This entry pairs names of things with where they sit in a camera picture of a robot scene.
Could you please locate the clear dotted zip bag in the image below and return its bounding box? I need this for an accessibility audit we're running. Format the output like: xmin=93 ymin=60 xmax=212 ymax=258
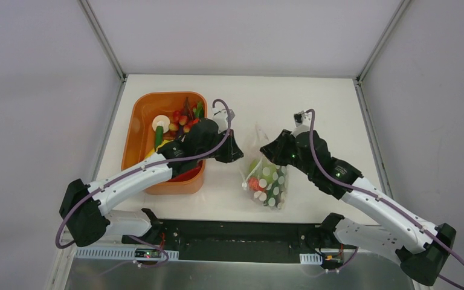
xmin=240 ymin=124 xmax=288 ymax=210

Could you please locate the long green cucumber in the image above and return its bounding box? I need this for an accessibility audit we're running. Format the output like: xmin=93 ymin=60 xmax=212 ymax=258
xmin=263 ymin=166 xmax=288 ymax=210

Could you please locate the red chili pepper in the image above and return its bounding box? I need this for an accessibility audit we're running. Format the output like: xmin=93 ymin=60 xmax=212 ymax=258
xmin=247 ymin=177 xmax=264 ymax=192

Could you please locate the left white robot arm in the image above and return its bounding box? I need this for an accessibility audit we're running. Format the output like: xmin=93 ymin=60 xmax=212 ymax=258
xmin=55 ymin=118 xmax=243 ymax=249

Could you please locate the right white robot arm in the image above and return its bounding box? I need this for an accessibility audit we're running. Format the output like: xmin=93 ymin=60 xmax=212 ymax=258
xmin=260 ymin=130 xmax=456 ymax=286

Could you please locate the green lettuce leaf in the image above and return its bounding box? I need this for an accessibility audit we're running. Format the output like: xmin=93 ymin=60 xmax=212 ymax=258
xmin=193 ymin=101 xmax=205 ymax=119

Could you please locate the red radish bunch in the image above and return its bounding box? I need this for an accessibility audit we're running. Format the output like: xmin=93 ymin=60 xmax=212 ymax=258
xmin=169 ymin=111 xmax=200 ymax=133

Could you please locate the green chili pepper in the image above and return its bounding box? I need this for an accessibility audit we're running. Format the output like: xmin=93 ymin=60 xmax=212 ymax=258
xmin=153 ymin=126 xmax=164 ymax=151

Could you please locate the white mushroom slice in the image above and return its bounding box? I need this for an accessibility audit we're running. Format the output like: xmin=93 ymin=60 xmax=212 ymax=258
xmin=152 ymin=115 xmax=171 ymax=133

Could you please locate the orange plastic tub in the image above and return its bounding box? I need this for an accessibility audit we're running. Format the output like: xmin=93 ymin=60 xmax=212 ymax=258
xmin=121 ymin=91 xmax=208 ymax=195

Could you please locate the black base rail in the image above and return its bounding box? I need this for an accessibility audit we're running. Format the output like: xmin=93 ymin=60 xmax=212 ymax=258
xmin=121 ymin=219 xmax=341 ymax=263

